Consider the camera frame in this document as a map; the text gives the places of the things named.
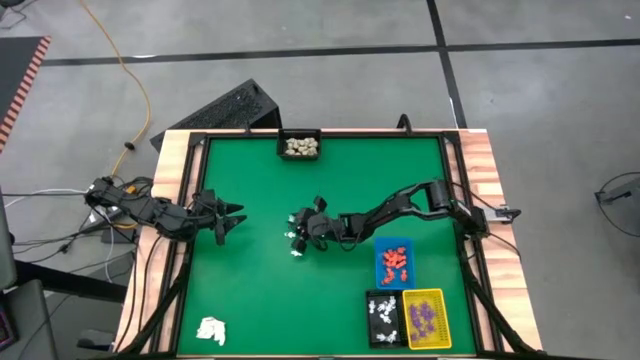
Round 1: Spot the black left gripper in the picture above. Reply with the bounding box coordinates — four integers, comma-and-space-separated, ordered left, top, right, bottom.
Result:
188, 188, 249, 232

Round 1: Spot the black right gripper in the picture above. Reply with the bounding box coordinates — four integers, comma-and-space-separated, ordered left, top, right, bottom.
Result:
287, 195, 346, 251

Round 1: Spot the small black plastic basket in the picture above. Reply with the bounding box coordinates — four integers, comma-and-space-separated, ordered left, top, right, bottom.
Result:
276, 128, 322, 161

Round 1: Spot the green table mat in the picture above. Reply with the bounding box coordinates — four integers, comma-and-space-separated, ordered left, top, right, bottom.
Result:
177, 137, 476, 356

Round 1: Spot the blue plastic basket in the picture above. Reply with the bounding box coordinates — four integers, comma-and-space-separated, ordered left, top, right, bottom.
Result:
373, 236, 417, 291

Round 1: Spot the black perforated metal case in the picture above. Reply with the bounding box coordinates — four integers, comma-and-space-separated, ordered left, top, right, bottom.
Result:
149, 78, 283, 153

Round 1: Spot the crumpled white paper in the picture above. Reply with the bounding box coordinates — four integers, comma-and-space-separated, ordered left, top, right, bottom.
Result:
195, 316, 227, 348

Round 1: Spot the black rectangular plastic basket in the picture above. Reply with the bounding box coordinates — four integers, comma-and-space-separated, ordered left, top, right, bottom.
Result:
365, 289, 405, 350

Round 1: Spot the yellow plastic basket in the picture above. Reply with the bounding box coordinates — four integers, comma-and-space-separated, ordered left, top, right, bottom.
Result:
402, 288, 454, 351

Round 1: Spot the black floor beam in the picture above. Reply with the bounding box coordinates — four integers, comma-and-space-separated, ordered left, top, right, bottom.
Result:
14, 259, 129, 304

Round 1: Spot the small gray box device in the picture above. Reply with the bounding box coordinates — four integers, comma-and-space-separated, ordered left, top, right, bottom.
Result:
493, 206, 522, 222

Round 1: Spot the gray box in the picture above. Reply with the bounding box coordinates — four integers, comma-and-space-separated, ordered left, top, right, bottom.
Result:
0, 278, 60, 360

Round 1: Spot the black orange striped mat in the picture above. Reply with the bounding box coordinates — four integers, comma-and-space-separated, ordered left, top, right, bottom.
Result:
0, 35, 53, 154

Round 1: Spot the gray stand leg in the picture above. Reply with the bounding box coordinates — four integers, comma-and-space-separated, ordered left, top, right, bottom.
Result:
594, 179, 640, 205

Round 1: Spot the black metal table frame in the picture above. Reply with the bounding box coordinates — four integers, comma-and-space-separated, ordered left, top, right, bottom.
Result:
115, 127, 540, 360

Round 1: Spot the yellow extension cable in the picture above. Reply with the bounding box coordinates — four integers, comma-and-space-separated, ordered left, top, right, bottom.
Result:
77, 0, 152, 177

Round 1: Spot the white cable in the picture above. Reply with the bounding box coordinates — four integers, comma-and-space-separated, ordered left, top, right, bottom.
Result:
3, 187, 90, 207

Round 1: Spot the black floor cable loop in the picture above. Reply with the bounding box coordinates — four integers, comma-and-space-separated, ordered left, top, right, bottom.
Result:
593, 171, 640, 258

